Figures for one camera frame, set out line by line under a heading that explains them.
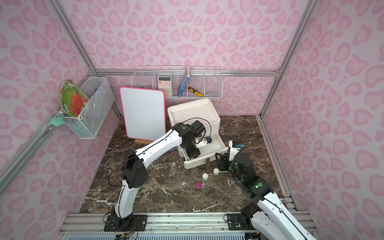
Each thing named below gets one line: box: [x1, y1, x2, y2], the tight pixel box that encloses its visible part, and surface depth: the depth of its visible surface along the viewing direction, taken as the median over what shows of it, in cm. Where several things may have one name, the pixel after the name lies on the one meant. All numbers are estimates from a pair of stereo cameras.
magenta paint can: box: [195, 182, 202, 190], surface depth 85 cm
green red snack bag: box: [60, 79, 90, 117], surface depth 74 cm
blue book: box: [177, 66, 190, 97], surface depth 90 cm
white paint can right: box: [213, 168, 220, 176], surface depth 90 cm
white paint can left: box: [202, 172, 209, 181], surface depth 88 cm
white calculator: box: [158, 76, 172, 97], surface depth 97 cm
